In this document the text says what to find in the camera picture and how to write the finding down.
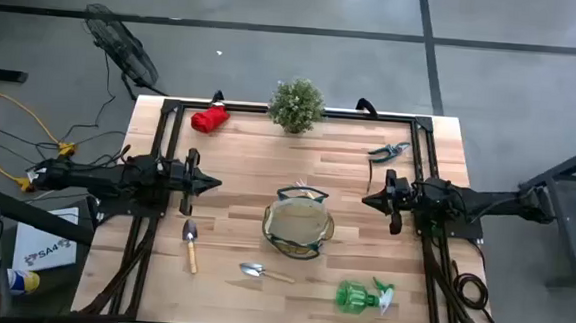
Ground green spray bottle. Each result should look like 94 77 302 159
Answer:
334 274 396 318

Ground black flat floor bar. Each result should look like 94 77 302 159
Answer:
0 67 29 85

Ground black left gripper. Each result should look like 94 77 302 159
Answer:
167 146 225 218

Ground beige green gardening bag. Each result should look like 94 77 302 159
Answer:
260 183 338 262

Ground black aluminium table frame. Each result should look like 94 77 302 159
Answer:
77 92 507 323

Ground black fan power cable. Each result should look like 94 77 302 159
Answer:
61 50 120 145

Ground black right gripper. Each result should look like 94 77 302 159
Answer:
359 166 417 237

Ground red gardening glove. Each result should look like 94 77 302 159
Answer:
190 103 232 136

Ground yellow blue can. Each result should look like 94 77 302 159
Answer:
4 267 42 298

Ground small potted green plant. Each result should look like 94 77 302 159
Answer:
266 75 328 137

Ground white cardboard box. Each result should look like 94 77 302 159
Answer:
12 203 81 275

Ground silver scoop wooden handle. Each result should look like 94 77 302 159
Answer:
238 261 298 285

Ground black floor cable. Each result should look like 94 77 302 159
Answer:
0 116 64 150

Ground black metal beam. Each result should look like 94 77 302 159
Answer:
0 183 98 247

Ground yellow extension cable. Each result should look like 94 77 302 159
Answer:
0 60 82 195

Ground coiled black cable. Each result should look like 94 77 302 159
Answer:
451 260 499 323

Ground black floor fan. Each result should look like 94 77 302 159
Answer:
79 2 174 103

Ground dark trowel wooden handle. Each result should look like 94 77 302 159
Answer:
179 218 202 275

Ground green handled pruning shears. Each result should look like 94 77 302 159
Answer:
364 139 411 196

